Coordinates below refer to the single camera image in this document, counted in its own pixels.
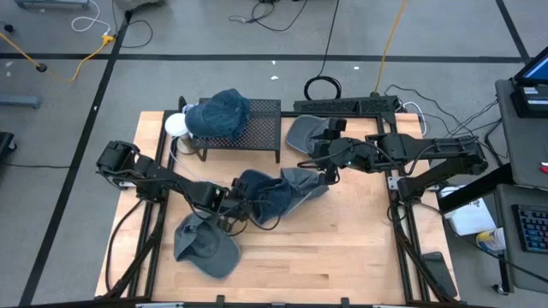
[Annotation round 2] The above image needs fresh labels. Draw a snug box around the dark blue denim cap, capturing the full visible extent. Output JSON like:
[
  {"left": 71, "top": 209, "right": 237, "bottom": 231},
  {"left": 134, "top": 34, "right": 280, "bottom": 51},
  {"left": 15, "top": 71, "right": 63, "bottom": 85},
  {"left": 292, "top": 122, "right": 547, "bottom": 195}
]
[
  {"left": 183, "top": 87, "right": 252, "bottom": 143},
  {"left": 236, "top": 169, "right": 296, "bottom": 226}
]

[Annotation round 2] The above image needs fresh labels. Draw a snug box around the black keyboard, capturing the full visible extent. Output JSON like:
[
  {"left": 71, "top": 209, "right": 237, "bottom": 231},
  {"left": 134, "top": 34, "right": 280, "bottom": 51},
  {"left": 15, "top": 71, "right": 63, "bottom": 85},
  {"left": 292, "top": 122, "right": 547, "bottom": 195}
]
[{"left": 511, "top": 203, "right": 548, "bottom": 255}]

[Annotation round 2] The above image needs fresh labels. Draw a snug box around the black floor cable loop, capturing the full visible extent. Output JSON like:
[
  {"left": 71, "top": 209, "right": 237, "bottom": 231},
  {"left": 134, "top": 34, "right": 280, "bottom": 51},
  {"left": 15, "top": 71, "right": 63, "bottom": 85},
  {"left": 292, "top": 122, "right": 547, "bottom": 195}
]
[{"left": 117, "top": 10, "right": 154, "bottom": 50}]

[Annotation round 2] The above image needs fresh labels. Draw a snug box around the black perforated metal panel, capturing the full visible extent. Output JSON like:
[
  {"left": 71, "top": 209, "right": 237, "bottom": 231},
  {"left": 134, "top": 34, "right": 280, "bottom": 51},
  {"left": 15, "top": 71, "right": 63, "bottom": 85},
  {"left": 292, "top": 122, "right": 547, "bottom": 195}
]
[{"left": 293, "top": 94, "right": 400, "bottom": 125}]

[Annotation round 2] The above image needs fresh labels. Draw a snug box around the black device box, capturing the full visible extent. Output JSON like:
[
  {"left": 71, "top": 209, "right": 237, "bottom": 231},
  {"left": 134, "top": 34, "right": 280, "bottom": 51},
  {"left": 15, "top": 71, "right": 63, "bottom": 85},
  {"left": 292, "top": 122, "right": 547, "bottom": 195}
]
[{"left": 509, "top": 83, "right": 548, "bottom": 120}]

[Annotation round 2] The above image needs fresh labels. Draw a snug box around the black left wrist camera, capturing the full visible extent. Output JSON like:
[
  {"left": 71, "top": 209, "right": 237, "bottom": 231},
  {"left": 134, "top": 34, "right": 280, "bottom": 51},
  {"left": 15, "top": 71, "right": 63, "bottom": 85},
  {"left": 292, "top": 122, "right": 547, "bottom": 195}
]
[{"left": 233, "top": 177, "right": 253, "bottom": 201}]

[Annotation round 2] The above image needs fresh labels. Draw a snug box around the can with yellow label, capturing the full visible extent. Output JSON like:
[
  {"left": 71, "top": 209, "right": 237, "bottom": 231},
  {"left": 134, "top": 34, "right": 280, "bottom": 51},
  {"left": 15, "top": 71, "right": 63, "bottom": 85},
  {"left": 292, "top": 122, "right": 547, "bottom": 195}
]
[{"left": 474, "top": 227, "right": 508, "bottom": 254}]

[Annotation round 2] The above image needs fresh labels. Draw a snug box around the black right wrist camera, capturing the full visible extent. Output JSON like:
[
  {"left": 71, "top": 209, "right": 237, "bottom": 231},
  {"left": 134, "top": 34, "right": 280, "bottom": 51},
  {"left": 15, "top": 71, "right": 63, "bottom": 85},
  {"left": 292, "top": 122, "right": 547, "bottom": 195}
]
[{"left": 327, "top": 117, "right": 348, "bottom": 141}]

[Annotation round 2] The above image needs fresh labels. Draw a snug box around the black metal beam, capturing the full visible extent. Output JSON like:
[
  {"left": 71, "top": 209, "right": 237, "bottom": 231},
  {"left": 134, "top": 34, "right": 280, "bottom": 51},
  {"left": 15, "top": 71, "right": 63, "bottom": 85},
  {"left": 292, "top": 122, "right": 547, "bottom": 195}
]
[{"left": 436, "top": 162, "right": 515, "bottom": 215}]

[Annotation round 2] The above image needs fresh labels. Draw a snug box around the grey floor object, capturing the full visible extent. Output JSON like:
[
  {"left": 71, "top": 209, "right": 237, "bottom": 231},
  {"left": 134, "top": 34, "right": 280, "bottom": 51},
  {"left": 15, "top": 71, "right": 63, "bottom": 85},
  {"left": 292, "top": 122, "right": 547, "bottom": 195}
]
[{"left": 113, "top": 0, "right": 166, "bottom": 12}]

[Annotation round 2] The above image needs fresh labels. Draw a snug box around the black hanging cable with coil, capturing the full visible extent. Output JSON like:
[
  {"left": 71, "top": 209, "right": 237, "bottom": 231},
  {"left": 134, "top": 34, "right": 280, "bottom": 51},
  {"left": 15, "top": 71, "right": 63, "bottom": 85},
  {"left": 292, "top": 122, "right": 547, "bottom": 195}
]
[{"left": 302, "top": 0, "right": 343, "bottom": 103}]

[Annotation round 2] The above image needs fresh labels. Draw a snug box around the white floor cable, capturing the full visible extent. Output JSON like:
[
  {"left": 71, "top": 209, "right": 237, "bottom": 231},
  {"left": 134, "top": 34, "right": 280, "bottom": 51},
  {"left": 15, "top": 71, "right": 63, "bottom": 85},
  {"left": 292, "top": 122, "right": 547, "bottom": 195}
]
[{"left": 70, "top": 0, "right": 113, "bottom": 36}]

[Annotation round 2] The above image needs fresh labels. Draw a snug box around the black floor caster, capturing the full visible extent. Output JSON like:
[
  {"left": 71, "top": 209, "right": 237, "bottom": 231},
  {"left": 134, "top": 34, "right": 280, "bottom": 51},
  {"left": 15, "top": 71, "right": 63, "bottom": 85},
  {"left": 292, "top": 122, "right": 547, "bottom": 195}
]
[{"left": 0, "top": 131, "right": 18, "bottom": 156}]

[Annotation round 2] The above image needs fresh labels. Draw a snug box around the white paper box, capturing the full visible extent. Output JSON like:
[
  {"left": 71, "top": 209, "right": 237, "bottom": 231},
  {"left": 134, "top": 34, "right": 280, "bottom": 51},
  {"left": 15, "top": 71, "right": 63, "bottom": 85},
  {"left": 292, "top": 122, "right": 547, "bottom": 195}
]
[{"left": 437, "top": 184, "right": 498, "bottom": 238}]

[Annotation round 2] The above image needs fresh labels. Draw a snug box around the black aluminium table frame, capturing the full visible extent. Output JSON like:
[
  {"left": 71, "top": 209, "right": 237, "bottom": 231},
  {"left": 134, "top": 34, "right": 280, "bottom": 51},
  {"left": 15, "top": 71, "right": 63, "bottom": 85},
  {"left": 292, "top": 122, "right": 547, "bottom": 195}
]
[{"left": 94, "top": 109, "right": 462, "bottom": 308}]

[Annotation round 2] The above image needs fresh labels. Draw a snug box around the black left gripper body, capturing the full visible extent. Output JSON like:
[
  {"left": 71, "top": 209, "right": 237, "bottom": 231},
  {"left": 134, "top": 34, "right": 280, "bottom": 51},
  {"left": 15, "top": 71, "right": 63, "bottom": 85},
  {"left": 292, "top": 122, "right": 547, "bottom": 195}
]
[{"left": 200, "top": 183, "right": 249, "bottom": 234}]

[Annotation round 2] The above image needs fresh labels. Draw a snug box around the black flat phone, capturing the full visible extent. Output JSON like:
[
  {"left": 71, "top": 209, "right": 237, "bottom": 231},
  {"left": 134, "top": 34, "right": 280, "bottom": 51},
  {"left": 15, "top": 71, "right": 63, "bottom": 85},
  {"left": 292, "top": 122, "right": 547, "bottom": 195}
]
[{"left": 420, "top": 251, "right": 459, "bottom": 299}]

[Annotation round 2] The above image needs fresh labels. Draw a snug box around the yellow hanging cable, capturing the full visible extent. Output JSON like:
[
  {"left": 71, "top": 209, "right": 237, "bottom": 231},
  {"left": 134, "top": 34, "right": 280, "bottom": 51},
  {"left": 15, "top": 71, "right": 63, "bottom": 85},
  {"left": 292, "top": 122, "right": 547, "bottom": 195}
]
[{"left": 373, "top": 0, "right": 408, "bottom": 98}]

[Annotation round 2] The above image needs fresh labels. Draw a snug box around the grey floor base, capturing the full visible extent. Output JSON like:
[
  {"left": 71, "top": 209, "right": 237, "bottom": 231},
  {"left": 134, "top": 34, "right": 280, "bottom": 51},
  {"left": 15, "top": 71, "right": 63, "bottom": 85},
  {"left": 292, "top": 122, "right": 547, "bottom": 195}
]
[{"left": 14, "top": 0, "right": 92, "bottom": 10}]

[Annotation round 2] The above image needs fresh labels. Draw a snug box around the black perforated metal rack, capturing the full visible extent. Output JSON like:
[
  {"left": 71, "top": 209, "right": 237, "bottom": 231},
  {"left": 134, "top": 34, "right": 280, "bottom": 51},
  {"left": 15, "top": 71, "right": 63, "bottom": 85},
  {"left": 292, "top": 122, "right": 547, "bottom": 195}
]
[{"left": 188, "top": 97, "right": 283, "bottom": 164}]

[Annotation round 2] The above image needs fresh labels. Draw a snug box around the white round device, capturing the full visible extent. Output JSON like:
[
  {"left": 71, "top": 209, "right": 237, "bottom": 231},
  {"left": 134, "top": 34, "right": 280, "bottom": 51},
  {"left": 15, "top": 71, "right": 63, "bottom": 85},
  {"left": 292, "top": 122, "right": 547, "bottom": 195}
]
[{"left": 164, "top": 111, "right": 192, "bottom": 142}]

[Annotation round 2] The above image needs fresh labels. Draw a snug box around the grey desk top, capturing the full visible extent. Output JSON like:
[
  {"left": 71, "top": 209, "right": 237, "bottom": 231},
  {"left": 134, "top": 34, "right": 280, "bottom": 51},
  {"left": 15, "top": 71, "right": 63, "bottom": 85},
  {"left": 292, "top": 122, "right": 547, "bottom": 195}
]
[
  {"left": 491, "top": 182, "right": 548, "bottom": 296},
  {"left": 494, "top": 78, "right": 548, "bottom": 190}
]

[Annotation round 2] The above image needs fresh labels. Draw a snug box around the white cable with plug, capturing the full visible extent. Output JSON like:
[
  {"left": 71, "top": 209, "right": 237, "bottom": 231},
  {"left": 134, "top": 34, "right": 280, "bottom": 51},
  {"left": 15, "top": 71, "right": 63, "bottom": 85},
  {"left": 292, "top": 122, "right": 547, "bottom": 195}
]
[{"left": 169, "top": 135, "right": 206, "bottom": 183}]

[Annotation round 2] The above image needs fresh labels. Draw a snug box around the laptop with blue screen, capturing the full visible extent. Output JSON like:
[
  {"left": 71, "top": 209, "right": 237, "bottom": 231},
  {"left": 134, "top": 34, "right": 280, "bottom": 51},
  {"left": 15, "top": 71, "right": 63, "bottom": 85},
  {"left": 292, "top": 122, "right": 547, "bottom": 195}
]
[{"left": 512, "top": 45, "right": 548, "bottom": 86}]

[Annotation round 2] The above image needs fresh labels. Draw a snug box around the yellow floor cable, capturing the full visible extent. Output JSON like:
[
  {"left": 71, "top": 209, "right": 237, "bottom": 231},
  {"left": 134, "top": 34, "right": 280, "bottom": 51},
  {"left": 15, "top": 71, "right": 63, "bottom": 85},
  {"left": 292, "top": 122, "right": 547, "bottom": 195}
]
[{"left": 0, "top": 32, "right": 116, "bottom": 83}]

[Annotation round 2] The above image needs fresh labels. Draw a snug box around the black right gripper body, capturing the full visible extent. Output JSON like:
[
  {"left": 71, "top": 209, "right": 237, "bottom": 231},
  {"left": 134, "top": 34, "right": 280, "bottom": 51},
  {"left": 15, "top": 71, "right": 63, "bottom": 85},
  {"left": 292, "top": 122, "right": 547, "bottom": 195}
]
[{"left": 311, "top": 137, "right": 348, "bottom": 170}]

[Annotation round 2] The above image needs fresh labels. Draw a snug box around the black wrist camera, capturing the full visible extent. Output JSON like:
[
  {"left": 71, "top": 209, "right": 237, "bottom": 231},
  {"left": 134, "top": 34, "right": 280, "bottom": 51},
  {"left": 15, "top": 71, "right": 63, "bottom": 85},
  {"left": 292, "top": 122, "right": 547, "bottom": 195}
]
[
  {"left": 233, "top": 177, "right": 253, "bottom": 201},
  {"left": 327, "top": 117, "right": 348, "bottom": 141}
]

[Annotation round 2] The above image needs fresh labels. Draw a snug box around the grey floor bar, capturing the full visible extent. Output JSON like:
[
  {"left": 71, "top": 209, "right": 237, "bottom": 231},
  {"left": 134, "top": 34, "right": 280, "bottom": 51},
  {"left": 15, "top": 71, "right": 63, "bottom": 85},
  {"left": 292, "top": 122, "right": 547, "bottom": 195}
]
[{"left": 0, "top": 94, "right": 42, "bottom": 110}]

